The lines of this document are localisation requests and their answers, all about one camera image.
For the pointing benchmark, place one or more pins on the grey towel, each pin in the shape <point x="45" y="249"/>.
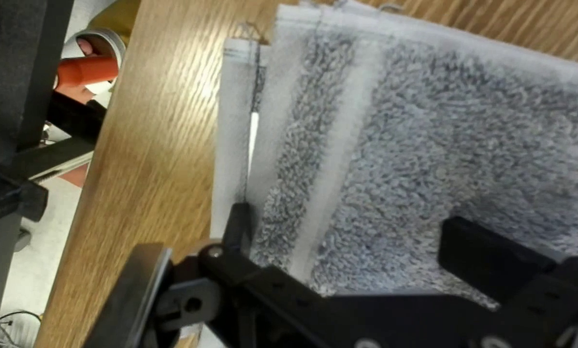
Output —
<point x="352" y="133"/>

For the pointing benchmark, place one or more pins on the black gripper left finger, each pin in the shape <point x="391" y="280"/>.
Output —
<point x="238" y="228"/>

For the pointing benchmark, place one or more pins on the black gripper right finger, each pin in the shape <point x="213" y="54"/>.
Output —
<point x="485" y="259"/>

